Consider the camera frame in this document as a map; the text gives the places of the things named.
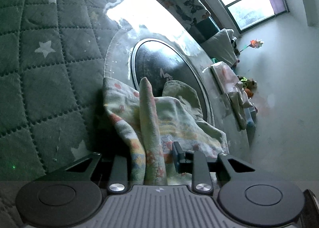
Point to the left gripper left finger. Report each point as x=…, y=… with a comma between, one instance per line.
x=118, y=179

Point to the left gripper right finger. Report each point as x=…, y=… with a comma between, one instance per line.
x=194, y=163

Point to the colourful patterned children's garment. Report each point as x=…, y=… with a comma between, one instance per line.
x=149, y=125

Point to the cream cloth on table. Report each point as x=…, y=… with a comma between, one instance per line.
x=240, y=101

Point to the pink white tissue pack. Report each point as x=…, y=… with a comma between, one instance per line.
x=226, y=78

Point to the stuffed toys on sofa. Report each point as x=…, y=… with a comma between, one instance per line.
x=249, y=85

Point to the white pillow on sofa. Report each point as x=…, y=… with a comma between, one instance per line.
x=220, y=47

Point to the blue sofa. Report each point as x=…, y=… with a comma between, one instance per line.
x=206, y=28

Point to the colourful pinwheel toy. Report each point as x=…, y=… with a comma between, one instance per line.
x=254, y=44

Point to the butterfly cushion right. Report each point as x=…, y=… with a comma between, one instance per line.
x=187, y=12

